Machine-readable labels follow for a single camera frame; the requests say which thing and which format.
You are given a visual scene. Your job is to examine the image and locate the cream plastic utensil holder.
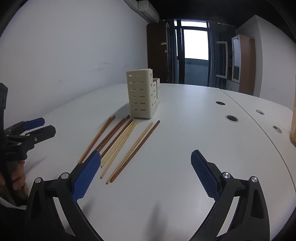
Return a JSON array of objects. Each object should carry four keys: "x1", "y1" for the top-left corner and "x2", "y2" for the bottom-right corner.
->
[{"x1": 126, "y1": 69, "x2": 161, "y2": 119}]

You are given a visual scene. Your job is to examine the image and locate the dark blue curtain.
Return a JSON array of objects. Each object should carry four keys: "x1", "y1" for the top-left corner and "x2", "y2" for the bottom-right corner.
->
[
  {"x1": 166, "y1": 21, "x2": 178, "y2": 83},
  {"x1": 208, "y1": 22, "x2": 232, "y2": 88}
]

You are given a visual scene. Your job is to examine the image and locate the white open window frame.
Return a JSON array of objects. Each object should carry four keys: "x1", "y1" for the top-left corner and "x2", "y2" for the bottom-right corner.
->
[{"x1": 216, "y1": 41, "x2": 228, "y2": 78}]

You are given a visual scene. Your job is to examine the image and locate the person's left hand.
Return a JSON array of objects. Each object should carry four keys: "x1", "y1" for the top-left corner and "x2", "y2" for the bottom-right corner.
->
[{"x1": 11, "y1": 160, "x2": 28, "y2": 196}]

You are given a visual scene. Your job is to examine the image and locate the tan box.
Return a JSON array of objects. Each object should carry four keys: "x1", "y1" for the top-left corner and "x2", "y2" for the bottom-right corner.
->
[{"x1": 290, "y1": 74, "x2": 296, "y2": 146}]

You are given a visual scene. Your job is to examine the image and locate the white wall pipe cover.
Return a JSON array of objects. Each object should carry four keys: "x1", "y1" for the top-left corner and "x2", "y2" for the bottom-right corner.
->
[{"x1": 122, "y1": 0, "x2": 140, "y2": 11}]

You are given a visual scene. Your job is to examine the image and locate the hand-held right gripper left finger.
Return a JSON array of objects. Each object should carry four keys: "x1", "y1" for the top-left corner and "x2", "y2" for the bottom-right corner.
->
[{"x1": 24, "y1": 150, "x2": 103, "y2": 241}]

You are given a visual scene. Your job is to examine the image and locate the white air conditioner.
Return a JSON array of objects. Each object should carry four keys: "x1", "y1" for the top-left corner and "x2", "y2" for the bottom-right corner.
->
[{"x1": 137, "y1": 0, "x2": 160, "y2": 22}]

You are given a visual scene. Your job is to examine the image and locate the brown cabinet with glass door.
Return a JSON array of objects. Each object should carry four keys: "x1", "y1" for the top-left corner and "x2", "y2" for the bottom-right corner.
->
[{"x1": 231, "y1": 34, "x2": 257, "y2": 95}]

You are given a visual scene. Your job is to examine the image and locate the glass balcony door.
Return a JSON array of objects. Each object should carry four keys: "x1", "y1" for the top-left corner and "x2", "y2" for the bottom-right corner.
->
[{"x1": 174, "y1": 20, "x2": 211, "y2": 86}]

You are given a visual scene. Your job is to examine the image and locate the dark brown wooden cabinet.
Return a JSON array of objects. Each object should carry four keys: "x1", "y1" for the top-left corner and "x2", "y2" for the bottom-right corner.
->
[{"x1": 147, "y1": 22, "x2": 173, "y2": 83}]

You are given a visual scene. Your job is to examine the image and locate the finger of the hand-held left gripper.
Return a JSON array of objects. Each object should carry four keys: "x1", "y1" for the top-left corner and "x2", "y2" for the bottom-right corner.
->
[
  {"x1": 6, "y1": 117, "x2": 45, "y2": 136},
  {"x1": 5, "y1": 125, "x2": 56, "y2": 151}
]

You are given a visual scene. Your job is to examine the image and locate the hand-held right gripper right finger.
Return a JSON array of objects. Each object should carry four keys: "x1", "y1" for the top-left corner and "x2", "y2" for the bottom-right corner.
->
[{"x1": 190, "y1": 149, "x2": 271, "y2": 241}]

